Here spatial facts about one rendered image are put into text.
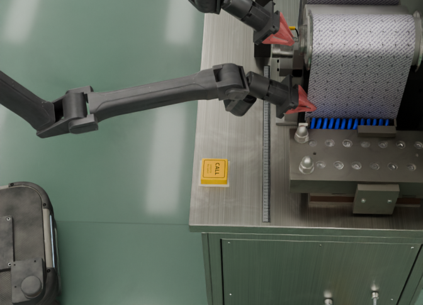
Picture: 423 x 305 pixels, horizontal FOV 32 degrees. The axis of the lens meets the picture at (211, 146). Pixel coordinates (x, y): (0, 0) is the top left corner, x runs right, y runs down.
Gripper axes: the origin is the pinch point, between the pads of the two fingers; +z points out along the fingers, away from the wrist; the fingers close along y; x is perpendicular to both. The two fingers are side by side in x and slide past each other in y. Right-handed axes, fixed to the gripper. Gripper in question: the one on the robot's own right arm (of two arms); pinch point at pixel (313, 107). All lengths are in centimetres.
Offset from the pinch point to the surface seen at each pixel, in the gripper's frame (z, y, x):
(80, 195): -22, -38, -135
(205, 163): -17.2, 8.2, -26.1
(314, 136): 2.3, 6.4, -3.1
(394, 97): 15.1, 0.2, 13.8
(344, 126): 8.6, 3.5, 1.2
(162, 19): -1, -142, -123
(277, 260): 10.5, 25.6, -34.7
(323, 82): -3.3, 0.3, 9.8
